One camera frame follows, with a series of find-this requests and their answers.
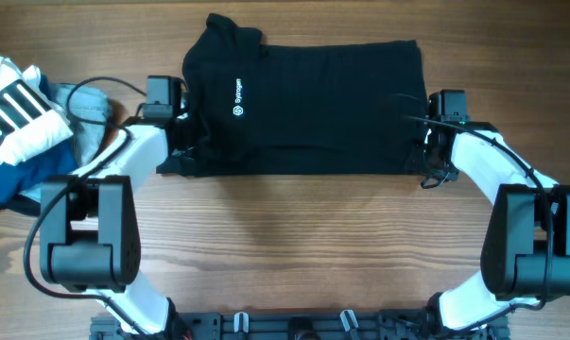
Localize blue garment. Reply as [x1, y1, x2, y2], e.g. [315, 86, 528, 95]
[0, 75, 80, 216]

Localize black t-shirt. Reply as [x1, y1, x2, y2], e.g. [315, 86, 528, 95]
[159, 14, 427, 177]

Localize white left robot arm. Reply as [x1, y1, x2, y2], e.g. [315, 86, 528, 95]
[24, 118, 193, 339]

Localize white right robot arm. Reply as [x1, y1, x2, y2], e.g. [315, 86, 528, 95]
[422, 120, 570, 337]

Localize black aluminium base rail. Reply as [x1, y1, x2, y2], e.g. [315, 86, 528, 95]
[89, 309, 510, 340]

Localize grey garment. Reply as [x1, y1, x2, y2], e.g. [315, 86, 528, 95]
[49, 83, 112, 166]

